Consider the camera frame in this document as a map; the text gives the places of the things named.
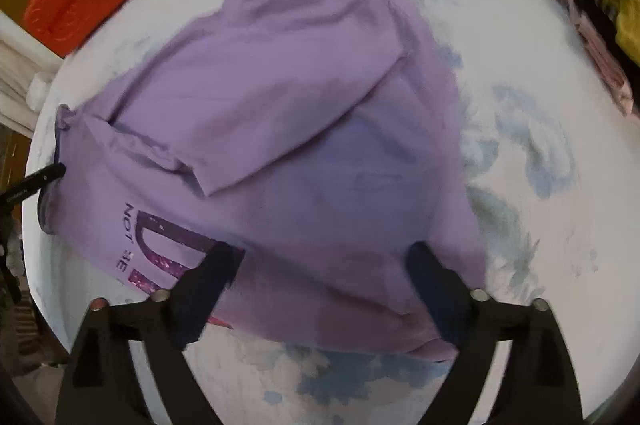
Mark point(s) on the pink cloth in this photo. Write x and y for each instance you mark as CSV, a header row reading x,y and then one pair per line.
x,y
605,70

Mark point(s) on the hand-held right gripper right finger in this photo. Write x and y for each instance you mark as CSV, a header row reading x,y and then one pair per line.
x,y
440,300

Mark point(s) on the purple printed t-shirt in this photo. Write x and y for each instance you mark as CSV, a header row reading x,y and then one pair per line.
x,y
300,105

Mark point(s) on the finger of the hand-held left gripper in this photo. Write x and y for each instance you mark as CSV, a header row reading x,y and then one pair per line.
x,y
35,181

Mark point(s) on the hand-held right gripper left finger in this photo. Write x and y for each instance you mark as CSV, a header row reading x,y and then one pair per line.
x,y
210,290

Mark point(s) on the dark cloth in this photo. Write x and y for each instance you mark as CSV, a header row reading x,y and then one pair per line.
x,y
597,12

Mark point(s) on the yellow cloth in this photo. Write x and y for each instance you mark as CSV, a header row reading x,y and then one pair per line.
x,y
625,15

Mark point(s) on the white plastic bag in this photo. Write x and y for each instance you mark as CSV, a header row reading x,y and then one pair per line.
x,y
39,92

